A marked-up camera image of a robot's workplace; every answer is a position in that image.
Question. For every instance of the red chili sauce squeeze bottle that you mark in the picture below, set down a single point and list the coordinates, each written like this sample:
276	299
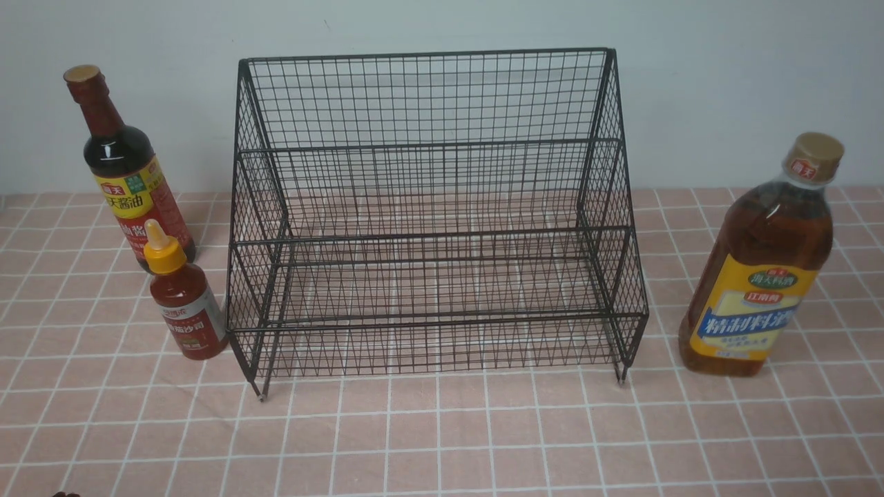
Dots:
182	292

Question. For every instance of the dark soy sauce bottle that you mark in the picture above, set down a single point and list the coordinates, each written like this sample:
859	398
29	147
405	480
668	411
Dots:
125	166

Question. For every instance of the amber cooking wine bottle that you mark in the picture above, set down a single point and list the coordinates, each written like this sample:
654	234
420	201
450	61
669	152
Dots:
773	242

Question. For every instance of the pink checkered tablecloth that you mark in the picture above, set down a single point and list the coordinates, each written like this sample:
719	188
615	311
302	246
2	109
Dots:
98	401

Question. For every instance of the black wire mesh shelf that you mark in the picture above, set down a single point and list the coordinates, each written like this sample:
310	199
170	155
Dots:
432	212

